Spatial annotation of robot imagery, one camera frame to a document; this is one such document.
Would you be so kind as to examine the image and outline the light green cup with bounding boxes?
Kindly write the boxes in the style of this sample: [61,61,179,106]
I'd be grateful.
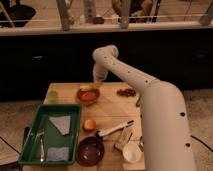
[46,91,58,104]

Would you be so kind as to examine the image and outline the brown grape bunch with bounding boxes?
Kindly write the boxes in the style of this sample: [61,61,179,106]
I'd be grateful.
[117,88,136,97]

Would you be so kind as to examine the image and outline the orange fruit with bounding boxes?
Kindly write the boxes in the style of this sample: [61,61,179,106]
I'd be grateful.
[83,119,96,132]

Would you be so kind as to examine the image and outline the green plastic tray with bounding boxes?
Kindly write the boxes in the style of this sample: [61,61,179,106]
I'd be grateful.
[19,104,81,167]

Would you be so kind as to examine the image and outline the wooden block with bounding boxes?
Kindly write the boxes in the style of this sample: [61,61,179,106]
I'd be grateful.
[114,127,132,151]

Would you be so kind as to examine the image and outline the grey cloth upper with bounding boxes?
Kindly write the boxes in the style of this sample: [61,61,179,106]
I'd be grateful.
[49,116,71,135]

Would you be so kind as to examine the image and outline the white handled brush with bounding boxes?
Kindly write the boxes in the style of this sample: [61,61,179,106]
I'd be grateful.
[95,120,134,138]

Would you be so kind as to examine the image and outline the grey sponge lower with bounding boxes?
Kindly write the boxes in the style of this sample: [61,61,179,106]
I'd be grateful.
[46,147,69,161]

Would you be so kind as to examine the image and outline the red orange bowl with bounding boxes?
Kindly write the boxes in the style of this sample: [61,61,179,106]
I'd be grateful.
[76,87,100,106]

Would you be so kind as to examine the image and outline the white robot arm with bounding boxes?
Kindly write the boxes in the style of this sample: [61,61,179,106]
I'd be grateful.
[92,45,196,171]

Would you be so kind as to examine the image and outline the dark metal can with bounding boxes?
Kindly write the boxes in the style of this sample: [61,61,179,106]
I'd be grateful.
[139,136,144,152]

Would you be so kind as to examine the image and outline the silver utensil in tray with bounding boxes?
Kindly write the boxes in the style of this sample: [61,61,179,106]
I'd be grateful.
[37,130,45,163]

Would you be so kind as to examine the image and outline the dark maroon bowl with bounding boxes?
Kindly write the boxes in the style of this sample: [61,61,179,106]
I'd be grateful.
[76,136,105,167]

